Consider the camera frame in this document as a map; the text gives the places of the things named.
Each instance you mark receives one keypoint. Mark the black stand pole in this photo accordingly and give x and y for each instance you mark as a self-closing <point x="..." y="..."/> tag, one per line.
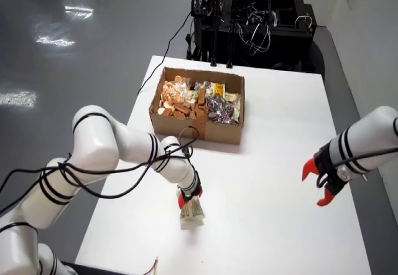
<point x="214" y="44"/>
<point x="232" y="38"/>

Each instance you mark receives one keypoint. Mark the orange cracker clear bag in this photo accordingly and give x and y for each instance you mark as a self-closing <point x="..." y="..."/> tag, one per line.
<point x="169" y="91"/>

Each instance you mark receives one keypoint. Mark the white packet brown print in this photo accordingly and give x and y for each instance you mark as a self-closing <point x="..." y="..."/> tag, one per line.
<point x="234" y="100"/>

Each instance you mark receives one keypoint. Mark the black equipment cart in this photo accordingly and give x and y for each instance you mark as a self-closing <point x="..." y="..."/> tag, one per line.
<point x="286" y="44"/>

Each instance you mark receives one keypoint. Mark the yellow label snack packet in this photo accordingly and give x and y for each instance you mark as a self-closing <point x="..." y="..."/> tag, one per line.
<point x="218" y="89"/>

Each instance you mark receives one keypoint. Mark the brown biscuit pack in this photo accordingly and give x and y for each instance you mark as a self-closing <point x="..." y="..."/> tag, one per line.
<point x="186" y="111"/>

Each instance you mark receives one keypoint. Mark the round sandwich cookie pack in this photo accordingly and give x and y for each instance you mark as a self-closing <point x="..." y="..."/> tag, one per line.
<point x="164" y="110"/>

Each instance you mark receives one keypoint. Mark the white packet chocolate picture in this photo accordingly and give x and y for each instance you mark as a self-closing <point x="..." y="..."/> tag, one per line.
<point x="206" y="87"/>

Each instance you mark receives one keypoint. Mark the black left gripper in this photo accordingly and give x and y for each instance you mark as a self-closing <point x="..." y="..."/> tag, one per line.
<point x="193" y="188"/>

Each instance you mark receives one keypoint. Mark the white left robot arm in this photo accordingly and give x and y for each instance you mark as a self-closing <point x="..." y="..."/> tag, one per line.
<point x="93" y="144"/>

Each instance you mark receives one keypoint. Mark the pastel wafer pack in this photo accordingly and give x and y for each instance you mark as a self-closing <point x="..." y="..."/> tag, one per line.
<point x="190" y="97"/>

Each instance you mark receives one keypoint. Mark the brown cardboard box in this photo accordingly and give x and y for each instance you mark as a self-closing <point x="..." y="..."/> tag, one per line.
<point x="217" y="133"/>

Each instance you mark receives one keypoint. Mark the white snack packet with text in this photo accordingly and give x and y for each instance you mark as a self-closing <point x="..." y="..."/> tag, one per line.
<point x="192" y="216"/>

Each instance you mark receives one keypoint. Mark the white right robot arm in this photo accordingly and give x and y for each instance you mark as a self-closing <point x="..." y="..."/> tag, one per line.
<point x="373" y="138"/>

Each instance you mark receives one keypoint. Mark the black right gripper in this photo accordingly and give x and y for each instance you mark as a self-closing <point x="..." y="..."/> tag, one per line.
<point x="328" y="169"/>

